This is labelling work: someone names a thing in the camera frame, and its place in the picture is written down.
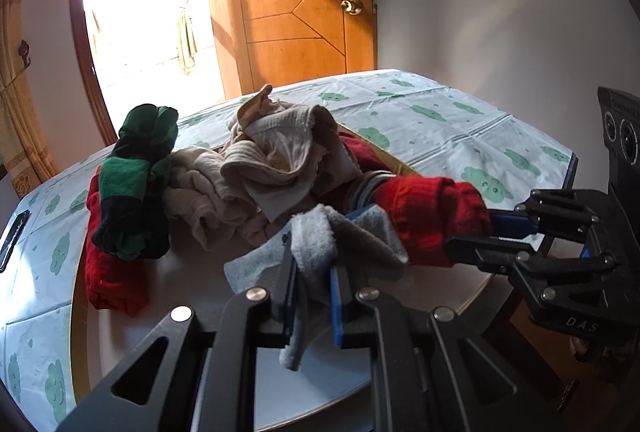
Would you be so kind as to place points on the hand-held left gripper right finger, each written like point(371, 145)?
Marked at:
point(339, 307)

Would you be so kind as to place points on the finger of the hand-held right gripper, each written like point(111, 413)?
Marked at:
point(480, 249)
point(512, 222)

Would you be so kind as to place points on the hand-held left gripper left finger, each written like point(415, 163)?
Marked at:
point(291, 307)

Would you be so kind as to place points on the bright red knit underwear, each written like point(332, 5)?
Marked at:
point(425, 217)

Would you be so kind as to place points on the shallow cardboard tray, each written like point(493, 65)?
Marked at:
point(200, 292)

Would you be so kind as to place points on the white underwear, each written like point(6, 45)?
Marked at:
point(282, 199)

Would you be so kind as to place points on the dark red underwear grey waistband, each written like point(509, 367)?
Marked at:
point(357, 151)

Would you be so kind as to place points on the beige underwear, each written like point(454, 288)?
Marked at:
point(285, 146)

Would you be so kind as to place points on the green black striped underwear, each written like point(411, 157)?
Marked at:
point(130, 182)

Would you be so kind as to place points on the person's right hand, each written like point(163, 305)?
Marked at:
point(587, 352)

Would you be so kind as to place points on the cloud print tablecloth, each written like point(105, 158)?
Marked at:
point(450, 121)

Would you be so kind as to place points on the brass door knob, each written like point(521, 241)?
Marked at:
point(351, 5)

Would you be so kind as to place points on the wooden door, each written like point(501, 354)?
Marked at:
point(300, 36)

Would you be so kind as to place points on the black phone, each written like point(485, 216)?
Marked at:
point(12, 239)

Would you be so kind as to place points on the yellow curtain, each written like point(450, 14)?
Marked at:
point(20, 136)

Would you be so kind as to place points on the curtain hook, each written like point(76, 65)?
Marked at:
point(24, 54)

